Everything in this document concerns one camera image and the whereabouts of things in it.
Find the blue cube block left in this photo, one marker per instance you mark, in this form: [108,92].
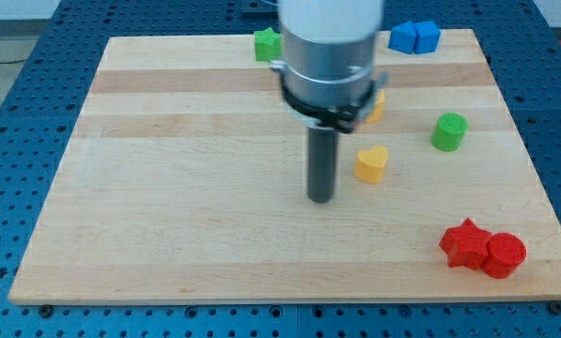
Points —
[403,38]

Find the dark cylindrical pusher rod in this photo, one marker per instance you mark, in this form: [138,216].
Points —
[322,149]

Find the blue cube block right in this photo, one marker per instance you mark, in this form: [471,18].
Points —
[427,37]

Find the red cylinder block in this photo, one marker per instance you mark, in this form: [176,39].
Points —
[505,253]

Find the black clamp ring bracket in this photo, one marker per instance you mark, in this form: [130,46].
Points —
[343,117]

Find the red star block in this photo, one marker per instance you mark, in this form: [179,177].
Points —
[465,245]

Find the blue cube block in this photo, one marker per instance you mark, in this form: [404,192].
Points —
[403,38]
[427,37]

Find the green star block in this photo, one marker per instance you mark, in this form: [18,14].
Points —
[267,44]

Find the green cylinder block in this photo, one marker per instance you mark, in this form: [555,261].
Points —
[449,132]

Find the yellow heart block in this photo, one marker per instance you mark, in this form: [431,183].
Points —
[370,164]

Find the yellow block behind arm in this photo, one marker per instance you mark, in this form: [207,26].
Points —
[378,110]

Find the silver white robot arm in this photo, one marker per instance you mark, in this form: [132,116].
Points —
[328,48]

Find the wooden board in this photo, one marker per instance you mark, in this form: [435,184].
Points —
[183,182]

